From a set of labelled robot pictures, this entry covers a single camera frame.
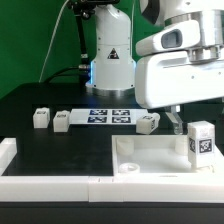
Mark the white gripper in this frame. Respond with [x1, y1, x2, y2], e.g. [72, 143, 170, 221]
[135, 53, 224, 135]

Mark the white square tabletop with sockets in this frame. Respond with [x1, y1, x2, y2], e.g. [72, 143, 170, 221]
[112, 135, 224, 176]

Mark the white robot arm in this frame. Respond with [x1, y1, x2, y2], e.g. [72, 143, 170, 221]
[86, 0, 224, 134]

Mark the white U-shaped obstacle fence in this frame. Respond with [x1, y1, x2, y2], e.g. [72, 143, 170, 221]
[0, 138, 224, 203]

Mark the white plate with AprilTags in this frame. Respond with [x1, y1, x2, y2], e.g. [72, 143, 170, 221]
[70, 109, 147, 125]

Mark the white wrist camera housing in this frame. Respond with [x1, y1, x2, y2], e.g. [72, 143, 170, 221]
[136, 19, 223, 56]

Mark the black cable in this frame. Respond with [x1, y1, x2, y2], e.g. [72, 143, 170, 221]
[43, 66, 88, 84]

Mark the white cable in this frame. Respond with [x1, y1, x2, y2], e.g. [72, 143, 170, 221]
[38, 0, 71, 84]

